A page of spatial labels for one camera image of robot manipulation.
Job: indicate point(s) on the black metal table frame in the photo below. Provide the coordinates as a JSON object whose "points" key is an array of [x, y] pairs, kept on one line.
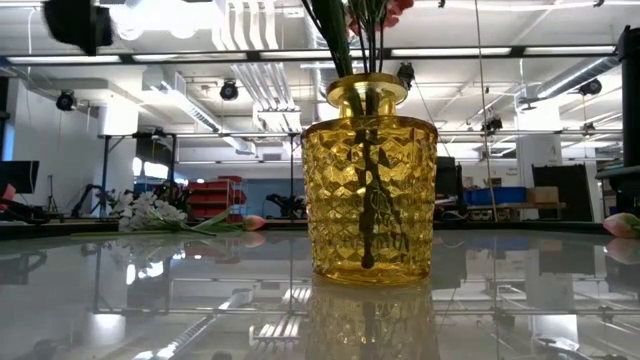
{"points": [[30, 230]]}

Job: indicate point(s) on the white ceiling duct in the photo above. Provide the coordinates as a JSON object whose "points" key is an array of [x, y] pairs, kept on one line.
{"points": [[265, 85]]}

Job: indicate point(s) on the black background robot arm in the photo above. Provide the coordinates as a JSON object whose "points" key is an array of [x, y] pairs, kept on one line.
{"points": [[87, 192], [287, 204]]}

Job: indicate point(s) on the yellow glass vase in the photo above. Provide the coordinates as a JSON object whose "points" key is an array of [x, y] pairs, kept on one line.
{"points": [[400, 200]]}

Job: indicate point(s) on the red storage bin shelf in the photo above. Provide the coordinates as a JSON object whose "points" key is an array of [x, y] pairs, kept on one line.
{"points": [[215, 197]]}

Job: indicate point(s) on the blue storage bin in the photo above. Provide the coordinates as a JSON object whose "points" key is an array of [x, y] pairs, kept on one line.
{"points": [[495, 196]]}

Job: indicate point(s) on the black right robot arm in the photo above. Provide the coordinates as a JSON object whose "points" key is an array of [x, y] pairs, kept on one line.
{"points": [[631, 100]]}

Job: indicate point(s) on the black hanging camera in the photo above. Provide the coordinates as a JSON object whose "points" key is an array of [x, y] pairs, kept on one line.
{"points": [[229, 90], [405, 72], [590, 87], [65, 100], [492, 124]]}

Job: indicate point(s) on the large white flower bunch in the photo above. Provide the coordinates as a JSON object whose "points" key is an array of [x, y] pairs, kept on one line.
{"points": [[147, 210]]}

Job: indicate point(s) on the cardboard box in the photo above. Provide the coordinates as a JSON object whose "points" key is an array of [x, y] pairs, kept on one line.
{"points": [[542, 195]]}

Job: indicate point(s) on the black background rig frame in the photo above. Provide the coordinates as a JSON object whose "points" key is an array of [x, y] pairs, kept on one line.
{"points": [[104, 170]]}

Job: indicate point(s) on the black background panel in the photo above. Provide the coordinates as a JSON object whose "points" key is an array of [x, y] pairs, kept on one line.
{"points": [[555, 192]]}

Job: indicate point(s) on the black background monitor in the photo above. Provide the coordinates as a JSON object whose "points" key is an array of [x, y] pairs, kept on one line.
{"points": [[17, 175]]}

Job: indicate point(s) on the black overhead frame bar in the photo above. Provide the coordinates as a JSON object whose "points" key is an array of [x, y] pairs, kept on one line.
{"points": [[250, 56]]}

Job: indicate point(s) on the silver ceiling duct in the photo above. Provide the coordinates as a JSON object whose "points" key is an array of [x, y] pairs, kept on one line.
{"points": [[570, 80]]}

